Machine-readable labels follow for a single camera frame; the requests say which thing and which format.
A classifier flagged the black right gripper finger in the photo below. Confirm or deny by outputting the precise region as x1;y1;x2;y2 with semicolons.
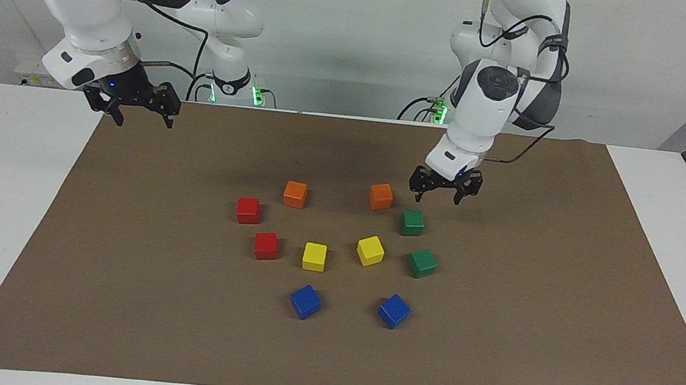
80;83;129;127
153;80;185;132

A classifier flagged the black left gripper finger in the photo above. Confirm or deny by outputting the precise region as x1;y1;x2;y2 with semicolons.
407;164;443;205
453;169;485;208

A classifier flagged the green wooden cube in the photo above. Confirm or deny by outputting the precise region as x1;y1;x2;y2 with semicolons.
406;246;440;282
399;209;427;238

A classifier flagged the red wooden cube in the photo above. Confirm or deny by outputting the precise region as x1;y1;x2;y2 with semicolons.
252;230;281;263
234;195;262;226

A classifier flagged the orange wooden cube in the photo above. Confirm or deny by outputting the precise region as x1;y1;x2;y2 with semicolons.
368;182;396;212
282;179;309;209

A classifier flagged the white power strip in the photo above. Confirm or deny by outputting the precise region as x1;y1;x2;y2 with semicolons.
13;60;67;90

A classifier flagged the yellow wooden cube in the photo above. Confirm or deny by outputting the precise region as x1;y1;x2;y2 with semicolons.
301;241;328;273
354;234;387;270

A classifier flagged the blue wooden cube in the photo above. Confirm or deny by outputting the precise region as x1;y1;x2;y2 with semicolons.
375;292;413;332
288;283;324;323

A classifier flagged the brown paper table mat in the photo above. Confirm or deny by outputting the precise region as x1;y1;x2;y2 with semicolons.
0;79;686;385

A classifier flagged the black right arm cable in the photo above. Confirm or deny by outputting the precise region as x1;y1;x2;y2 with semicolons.
99;0;214;103

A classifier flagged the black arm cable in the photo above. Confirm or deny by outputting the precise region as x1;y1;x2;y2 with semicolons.
464;0;576;170
99;0;214;103

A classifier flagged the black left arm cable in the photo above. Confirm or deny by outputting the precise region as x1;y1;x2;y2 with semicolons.
464;0;576;170

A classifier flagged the black base cable bundle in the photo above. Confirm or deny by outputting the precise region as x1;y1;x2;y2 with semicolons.
396;87;456;127

